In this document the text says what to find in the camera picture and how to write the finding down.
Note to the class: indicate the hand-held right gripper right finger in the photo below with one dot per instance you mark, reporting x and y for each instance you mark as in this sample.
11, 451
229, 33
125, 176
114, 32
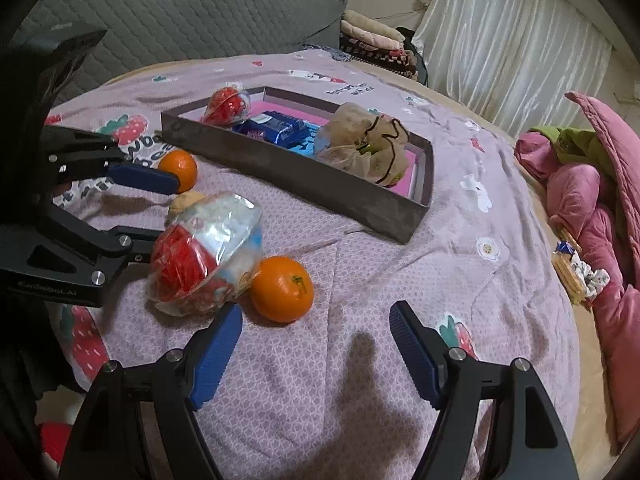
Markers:
415, 355

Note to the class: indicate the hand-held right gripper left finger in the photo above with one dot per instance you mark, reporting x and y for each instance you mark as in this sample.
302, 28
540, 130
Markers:
215, 355

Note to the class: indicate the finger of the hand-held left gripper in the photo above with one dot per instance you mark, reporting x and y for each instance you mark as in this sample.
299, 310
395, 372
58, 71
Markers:
115, 245
145, 177

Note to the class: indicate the orange tangerine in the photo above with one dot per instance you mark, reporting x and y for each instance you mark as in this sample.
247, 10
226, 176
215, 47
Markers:
280, 290
182, 165

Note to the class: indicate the beige walnut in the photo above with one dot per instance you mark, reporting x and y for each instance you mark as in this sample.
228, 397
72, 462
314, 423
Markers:
182, 205

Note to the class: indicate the plastic-wrapped toy egg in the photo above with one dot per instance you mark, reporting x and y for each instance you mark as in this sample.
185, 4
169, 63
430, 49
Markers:
225, 105
200, 255

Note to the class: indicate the blue snack packet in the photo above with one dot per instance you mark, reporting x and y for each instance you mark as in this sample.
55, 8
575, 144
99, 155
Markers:
272, 127

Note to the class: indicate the grey shallow cardboard box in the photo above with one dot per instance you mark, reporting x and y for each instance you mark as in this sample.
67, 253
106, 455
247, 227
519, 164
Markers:
300, 185

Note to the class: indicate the beige organza scrunchie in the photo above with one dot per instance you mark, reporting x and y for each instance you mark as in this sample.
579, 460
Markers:
350, 130

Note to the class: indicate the pink strawberry printed blanket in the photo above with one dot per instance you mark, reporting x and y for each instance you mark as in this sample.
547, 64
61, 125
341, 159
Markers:
350, 285

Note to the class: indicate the grey quilted headboard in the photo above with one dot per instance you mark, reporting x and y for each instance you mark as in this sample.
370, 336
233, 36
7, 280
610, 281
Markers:
200, 5

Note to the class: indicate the blue candy wrapper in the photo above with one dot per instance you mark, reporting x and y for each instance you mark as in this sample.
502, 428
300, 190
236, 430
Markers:
564, 247

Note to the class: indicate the pink and blue book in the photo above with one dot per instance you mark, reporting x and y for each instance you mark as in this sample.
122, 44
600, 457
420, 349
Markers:
407, 170

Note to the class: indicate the white floral scrunchie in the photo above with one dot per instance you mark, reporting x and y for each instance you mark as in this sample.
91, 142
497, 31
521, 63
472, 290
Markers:
592, 277

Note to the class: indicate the dark patterned cloth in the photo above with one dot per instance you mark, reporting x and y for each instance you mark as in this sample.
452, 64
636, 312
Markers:
330, 52

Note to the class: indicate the pink quilt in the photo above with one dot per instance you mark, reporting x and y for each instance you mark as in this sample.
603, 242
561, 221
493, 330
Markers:
575, 190

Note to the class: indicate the green blanket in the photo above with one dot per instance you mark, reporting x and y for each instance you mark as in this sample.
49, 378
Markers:
575, 142

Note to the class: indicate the stack of folded blankets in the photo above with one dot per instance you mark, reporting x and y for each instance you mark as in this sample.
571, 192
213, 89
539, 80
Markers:
370, 35

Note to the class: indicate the dark clothing pile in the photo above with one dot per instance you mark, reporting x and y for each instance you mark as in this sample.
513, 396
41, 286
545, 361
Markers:
412, 55

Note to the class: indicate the white curtain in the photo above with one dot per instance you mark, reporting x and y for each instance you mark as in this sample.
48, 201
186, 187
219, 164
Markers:
510, 50

